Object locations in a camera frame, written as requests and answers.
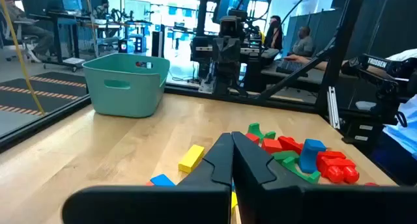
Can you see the person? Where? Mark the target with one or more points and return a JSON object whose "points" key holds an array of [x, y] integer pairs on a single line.
{"points": [[103, 9], [275, 35], [19, 19], [304, 45]]}

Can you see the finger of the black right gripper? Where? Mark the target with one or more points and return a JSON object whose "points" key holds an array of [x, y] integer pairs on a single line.
{"points": [[222, 49], [234, 49]]}

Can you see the blue wooden arch block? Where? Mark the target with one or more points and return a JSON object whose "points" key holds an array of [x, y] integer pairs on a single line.
{"points": [[309, 155]]}

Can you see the black mat with orange stripes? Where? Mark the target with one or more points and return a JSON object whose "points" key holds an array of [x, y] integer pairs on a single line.
{"points": [[49, 97]]}

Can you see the red wooden block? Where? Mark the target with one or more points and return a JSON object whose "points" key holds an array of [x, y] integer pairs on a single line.
{"points": [[271, 146], [252, 138]]}

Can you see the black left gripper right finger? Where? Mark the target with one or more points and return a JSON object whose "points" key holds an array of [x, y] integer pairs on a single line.
{"points": [[325, 207]]}

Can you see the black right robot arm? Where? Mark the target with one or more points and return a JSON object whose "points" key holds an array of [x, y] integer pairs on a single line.
{"points": [[228, 79]]}

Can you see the light blue plastic sheet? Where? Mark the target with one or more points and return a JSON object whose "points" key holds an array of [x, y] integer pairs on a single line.
{"points": [[404, 133]]}

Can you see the yellow wooden block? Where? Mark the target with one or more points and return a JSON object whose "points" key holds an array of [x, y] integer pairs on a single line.
{"points": [[192, 157], [233, 201]]}

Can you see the silver metal bracket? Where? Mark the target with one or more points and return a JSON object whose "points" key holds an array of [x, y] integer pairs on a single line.
{"points": [[334, 106]]}

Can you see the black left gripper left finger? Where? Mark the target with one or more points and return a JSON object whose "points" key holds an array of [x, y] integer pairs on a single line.
{"points": [[146, 204]]}

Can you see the teal plastic bin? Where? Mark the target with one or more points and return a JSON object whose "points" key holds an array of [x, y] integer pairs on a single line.
{"points": [[123, 87]]}

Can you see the person's forearm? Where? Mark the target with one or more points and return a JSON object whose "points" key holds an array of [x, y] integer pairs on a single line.
{"points": [[312, 62]]}

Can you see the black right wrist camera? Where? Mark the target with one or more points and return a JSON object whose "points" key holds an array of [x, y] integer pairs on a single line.
{"points": [[228, 26]]}

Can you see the black keyboard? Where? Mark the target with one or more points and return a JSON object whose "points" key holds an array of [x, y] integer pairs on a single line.
{"points": [[290, 67]]}

